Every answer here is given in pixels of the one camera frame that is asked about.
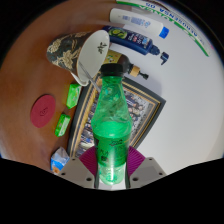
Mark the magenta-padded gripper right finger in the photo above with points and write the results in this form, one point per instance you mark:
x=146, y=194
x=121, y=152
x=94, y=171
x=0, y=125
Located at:
x=148, y=170

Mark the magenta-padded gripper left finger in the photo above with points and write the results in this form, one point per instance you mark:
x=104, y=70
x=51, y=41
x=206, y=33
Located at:
x=76, y=171

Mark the green plastic drink bottle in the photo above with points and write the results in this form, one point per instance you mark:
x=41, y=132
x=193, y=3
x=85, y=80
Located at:
x=110, y=143

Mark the blue tissue pack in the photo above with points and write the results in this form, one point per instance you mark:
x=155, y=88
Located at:
x=60, y=161

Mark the framed group picture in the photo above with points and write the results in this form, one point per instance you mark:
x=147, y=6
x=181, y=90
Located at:
x=143, y=113

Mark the flat round red coaster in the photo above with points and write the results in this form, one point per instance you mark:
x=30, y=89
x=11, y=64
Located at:
x=42, y=111

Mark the metal spoon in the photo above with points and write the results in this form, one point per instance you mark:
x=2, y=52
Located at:
x=89, y=76

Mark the brown pump bottle yellow label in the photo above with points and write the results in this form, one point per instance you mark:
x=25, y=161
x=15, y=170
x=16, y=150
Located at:
x=125, y=62

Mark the floral patterned cup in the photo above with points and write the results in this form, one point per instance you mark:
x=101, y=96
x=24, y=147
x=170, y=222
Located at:
x=66, y=50

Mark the dark blue pump bottle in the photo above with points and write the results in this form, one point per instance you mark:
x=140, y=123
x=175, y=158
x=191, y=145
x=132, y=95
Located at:
x=133, y=40

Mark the tall green-white printed pack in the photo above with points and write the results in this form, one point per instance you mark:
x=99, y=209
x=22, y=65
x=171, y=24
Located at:
x=180, y=25

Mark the white bottle with blue cap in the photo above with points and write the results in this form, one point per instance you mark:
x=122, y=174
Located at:
x=136, y=20

